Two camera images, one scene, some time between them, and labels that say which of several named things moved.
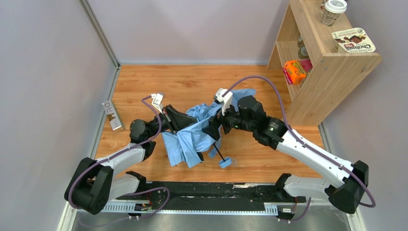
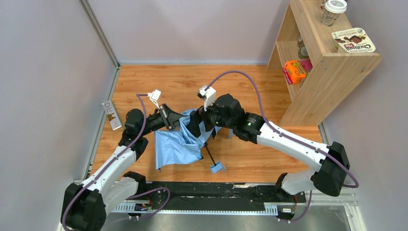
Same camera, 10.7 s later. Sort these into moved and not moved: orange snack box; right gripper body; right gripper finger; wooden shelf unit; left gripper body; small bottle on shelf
Moved: right gripper body; right gripper finger
Not moved: orange snack box; small bottle on shelf; left gripper body; wooden shelf unit
